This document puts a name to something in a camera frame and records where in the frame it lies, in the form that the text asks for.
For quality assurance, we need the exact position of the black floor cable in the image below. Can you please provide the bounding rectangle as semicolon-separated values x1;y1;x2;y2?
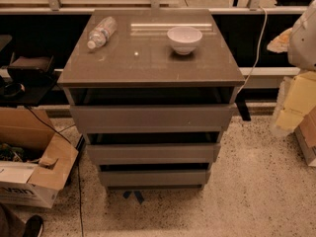
23;105;85;237

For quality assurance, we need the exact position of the grey top drawer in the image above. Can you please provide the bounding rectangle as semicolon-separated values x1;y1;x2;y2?
70;105;232;133

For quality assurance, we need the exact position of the clear plastic water bottle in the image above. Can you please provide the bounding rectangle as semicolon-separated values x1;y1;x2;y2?
87;17;118;49

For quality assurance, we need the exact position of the dark trouser leg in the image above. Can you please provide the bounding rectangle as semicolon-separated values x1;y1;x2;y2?
0;203;25;237

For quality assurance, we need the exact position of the open cardboard box left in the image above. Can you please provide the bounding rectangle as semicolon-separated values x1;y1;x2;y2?
0;108;78;208

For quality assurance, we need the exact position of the white ceramic bowl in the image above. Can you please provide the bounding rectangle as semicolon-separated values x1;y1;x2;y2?
167;26;202;55

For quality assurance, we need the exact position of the grey drawer cabinet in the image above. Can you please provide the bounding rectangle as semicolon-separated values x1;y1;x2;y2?
58;9;244;190

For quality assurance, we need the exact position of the cardboard box right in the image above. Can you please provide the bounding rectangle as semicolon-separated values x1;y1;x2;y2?
295;107;316;167

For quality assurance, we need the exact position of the white hanging cable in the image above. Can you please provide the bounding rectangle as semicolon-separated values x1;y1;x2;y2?
236;6;269;95

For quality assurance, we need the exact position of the dark tray on shelf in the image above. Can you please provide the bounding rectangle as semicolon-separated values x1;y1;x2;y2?
7;56;54;81

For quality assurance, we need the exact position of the black shoe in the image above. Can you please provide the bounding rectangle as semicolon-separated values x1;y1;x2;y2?
23;215;43;237

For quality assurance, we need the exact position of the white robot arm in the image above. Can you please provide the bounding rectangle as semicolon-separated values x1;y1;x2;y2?
267;1;316;137

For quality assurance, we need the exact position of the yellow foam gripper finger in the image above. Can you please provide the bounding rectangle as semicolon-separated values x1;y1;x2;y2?
271;71;316;137

